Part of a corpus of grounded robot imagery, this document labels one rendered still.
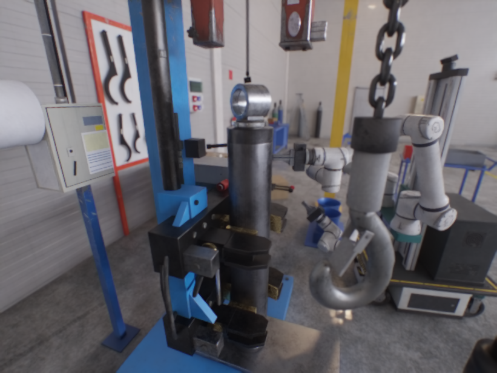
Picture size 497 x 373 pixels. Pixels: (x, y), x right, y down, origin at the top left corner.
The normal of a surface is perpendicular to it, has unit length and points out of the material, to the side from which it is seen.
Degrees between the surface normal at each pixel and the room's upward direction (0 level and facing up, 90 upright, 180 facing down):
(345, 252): 64
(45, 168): 90
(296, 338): 0
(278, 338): 0
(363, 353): 0
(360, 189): 90
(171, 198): 90
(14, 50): 90
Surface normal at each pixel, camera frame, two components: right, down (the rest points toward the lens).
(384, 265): -0.10, 0.40
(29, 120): 0.92, 0.29
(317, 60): -0.33, 0.32
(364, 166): -0.72, 0.23
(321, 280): -0.11, 0.18
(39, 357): 0.00, -0.94
